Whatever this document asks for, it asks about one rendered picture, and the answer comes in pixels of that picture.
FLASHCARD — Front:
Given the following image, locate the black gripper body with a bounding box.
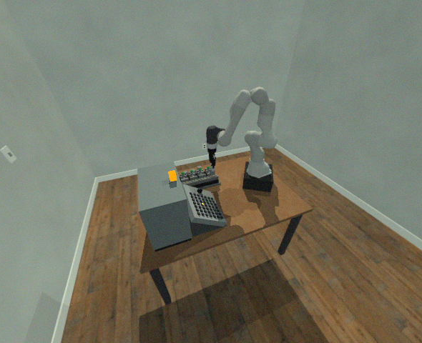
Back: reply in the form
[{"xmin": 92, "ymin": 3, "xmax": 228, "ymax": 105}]
[{"xmin": 207, "ymin": 148, "xmax": 216, "ymax": 158}]

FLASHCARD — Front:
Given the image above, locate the grey control cabinet with keypad desk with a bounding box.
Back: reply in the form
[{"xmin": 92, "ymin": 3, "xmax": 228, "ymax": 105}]
[{"xmin": 137, "ymin": 162, "xmax": 227, "ymax": 252}]

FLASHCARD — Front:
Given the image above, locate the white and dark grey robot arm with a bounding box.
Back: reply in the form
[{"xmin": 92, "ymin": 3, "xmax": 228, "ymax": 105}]
[{"xmin": 206, "ymin": 86, "xmax": 277, "ymax": 178}]

